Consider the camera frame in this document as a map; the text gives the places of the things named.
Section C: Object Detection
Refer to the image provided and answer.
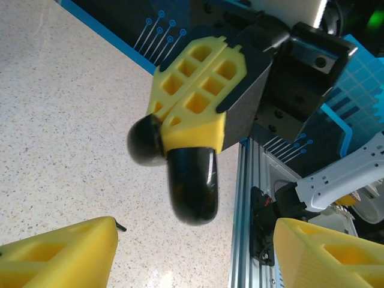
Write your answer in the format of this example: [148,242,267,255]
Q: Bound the black earbud charging case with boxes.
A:
[126,115,221,226]

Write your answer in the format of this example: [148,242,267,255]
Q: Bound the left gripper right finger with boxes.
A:
[274,217,384,288]

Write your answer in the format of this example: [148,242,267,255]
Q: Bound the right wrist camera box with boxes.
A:
[253,0,328,29]

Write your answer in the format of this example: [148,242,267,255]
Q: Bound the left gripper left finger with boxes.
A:
[0,215,118,288]

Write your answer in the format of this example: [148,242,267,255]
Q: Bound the blue edged aluminium side rail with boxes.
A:
[55,0,158,76]

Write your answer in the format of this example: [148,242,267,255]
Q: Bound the aluminium mounting rail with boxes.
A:
[227,136,301,288]

